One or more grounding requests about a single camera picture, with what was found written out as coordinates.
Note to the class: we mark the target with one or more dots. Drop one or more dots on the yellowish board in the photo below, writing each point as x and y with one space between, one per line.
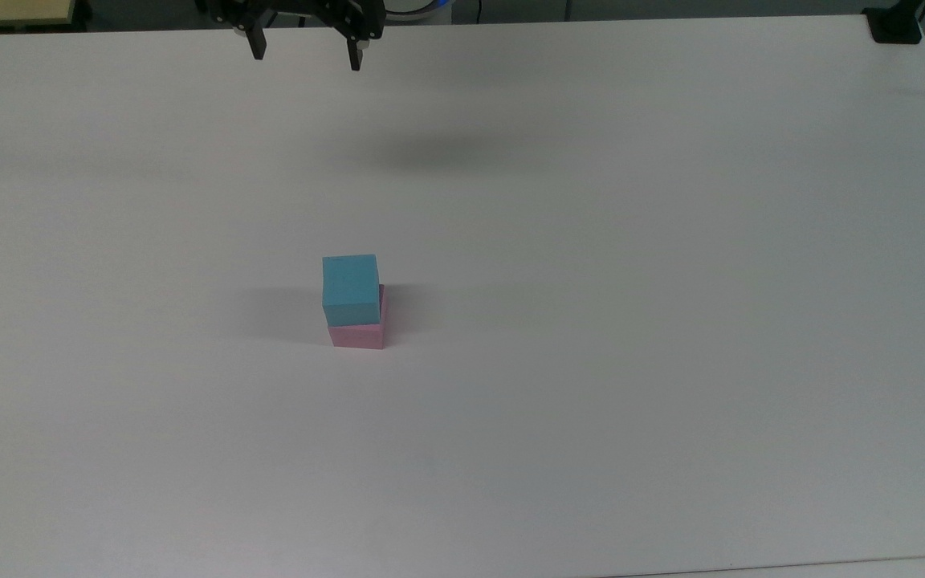
5 11

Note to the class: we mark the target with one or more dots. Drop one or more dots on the blue cube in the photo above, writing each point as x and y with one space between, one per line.
350 289

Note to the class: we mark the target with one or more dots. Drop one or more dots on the pink cube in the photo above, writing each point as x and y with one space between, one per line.
358 337

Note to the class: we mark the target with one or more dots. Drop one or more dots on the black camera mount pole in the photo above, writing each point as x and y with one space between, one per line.
894 26

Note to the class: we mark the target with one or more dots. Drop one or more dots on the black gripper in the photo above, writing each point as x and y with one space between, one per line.
302 10

